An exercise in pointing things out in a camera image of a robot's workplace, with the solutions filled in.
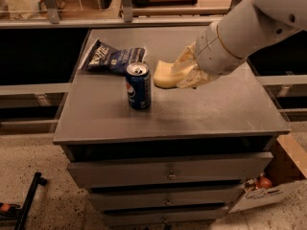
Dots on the metal shelf rail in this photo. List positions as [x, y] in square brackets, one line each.
[120, 13]

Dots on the blue pepsi can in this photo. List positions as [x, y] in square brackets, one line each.
[138, 83]

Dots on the top grey drawer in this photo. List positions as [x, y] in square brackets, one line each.
[167, 170]

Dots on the bottom grey drawer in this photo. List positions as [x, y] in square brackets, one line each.
[164, 215]

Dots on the cardboard box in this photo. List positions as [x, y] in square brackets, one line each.
[287, 171]

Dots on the orange black tool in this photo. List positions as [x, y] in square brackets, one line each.
[9, 211]

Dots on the grey drawer cabinet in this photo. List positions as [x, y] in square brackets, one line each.
[233, 114]

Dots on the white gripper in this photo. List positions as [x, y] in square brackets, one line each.
[210, 53]

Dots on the black metal bar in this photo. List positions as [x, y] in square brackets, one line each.
[21, 220]

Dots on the red onion in box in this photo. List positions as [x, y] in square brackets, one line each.
[264, 182]

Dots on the dark blue chip bag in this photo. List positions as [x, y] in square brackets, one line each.
[103, 58]

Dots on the grey drawer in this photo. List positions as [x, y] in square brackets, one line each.
[164, 215]
[164, 197]
[167, 170]

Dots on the middle grey drawer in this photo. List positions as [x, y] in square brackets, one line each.
[164, 197]

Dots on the yellow sponge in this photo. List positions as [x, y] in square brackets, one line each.
[164, 78]

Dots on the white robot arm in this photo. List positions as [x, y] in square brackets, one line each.
[266, 22]

